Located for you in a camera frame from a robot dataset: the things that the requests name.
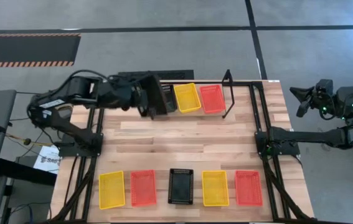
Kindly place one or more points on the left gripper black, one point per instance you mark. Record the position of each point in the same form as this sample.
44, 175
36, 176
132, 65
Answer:
140, 96

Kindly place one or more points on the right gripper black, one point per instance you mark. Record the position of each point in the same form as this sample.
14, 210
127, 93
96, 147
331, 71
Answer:
325, 101

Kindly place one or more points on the black slotted plastic basket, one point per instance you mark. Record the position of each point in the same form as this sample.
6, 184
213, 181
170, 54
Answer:
156, 96
180, 186

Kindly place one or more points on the yellow slotted plastic basket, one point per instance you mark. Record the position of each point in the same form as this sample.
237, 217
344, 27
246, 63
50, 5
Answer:
215, 188
187, 98
111, 189

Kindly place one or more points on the orange slotted plastic basket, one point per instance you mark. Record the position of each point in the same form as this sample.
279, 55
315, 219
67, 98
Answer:
248, 188
212, 99
143, 188

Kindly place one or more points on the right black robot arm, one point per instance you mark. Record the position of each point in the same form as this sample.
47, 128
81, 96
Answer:
307, 137

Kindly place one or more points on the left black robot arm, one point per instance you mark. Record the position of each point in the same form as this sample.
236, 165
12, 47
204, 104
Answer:
70, 90

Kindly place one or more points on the black floor ramp mat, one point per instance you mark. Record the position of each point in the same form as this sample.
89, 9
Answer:
179, 74

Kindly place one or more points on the printed white paper sheet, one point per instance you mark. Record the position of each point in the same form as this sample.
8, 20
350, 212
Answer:
47, 160

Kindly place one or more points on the black hazard-striped floor mat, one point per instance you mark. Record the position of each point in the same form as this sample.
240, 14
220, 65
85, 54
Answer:
23, 49

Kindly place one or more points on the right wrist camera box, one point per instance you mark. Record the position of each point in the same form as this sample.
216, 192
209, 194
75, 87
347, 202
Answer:
324, 85

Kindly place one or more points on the black aluminium rig frame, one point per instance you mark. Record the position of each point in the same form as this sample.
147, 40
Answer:
244, 83

